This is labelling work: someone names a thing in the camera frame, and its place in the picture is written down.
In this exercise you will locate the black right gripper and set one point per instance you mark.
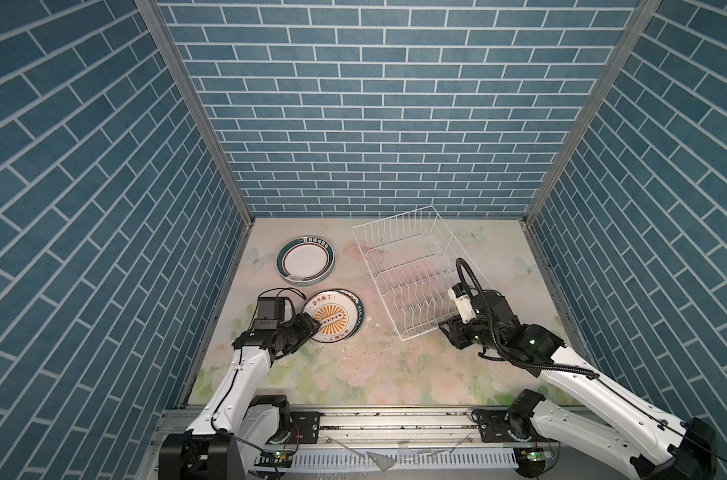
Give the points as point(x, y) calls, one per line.
point(454, 331)

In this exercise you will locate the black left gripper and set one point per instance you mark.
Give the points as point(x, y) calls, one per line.
point(307, 328)

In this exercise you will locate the dark green rim plate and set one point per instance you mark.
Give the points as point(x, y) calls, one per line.
point(305, 261)

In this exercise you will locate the white wire dish rack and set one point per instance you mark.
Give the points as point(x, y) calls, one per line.
point(411, 258)

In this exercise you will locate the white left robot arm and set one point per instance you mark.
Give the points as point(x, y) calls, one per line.
point(226, 439)

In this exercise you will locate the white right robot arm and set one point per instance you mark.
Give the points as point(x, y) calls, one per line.
point(625, 432)

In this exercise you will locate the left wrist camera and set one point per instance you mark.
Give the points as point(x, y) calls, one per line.
point(274, 305)

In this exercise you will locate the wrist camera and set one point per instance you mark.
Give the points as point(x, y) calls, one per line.
point(462, 298)
point(274, 305)

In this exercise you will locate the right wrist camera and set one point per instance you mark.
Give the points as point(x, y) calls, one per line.
point(462, 298)

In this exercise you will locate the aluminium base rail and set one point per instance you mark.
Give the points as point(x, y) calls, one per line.
point(431, 427)

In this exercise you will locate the aluminium right corner post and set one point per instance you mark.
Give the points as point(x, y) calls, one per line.
point(636, 25)

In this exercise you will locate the aluminium corner post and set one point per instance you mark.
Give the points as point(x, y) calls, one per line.
point(152, 17)
point(636, 25)

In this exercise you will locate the aluminium left corner post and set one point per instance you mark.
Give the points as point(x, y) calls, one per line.
point(152, 17)

